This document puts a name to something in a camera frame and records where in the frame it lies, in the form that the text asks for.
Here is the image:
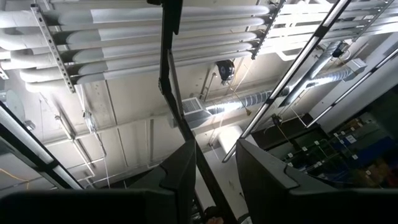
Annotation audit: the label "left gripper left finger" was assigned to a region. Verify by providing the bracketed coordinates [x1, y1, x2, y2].
[0, 139, 197, 224]

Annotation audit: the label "silver round air duct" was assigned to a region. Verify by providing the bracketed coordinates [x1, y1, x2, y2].
[278, 40, 346, 108]
[203, 67, 368, 116]

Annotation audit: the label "black overhead camera post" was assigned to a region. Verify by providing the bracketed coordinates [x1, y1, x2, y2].
[146, 0, 239, 224]

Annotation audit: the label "white insulated ceiling pipe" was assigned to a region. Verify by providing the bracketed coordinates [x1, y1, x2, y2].
[18, 41, 255, 83]
[24, 50, 253, 93]
[0, 16, 267, 51]
[0, 30, 259, 71]
[0, 4, 272, 29]

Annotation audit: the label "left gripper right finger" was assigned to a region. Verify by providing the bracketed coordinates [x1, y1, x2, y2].
[235, 138, 398, 224]

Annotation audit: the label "round black ceiling fixture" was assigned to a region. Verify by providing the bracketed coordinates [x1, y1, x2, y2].
[215, 59, 236, 83]

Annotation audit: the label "white pillar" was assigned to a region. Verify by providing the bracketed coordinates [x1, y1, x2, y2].
[217, 124, 259, 155]

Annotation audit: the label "long ceiling light strip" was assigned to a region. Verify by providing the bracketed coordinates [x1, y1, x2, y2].
[0, 104, 84, 190]
[305, 46, 398, 129]
[221, 0, 354, 164]

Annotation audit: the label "person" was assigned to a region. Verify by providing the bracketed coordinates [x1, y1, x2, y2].
[203, 205, 226, 224]

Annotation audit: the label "perforated metal strut channel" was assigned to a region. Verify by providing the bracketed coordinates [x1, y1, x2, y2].
[30, 3, 76, 94]
[250, 0, 287, 60]

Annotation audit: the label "white ceiling vent grille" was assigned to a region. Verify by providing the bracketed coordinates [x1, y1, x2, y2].
[181, 96, 205, 115]

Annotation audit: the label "storage shelves with bins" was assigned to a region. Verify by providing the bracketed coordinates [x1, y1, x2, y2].
[251, 88, 398, 189]

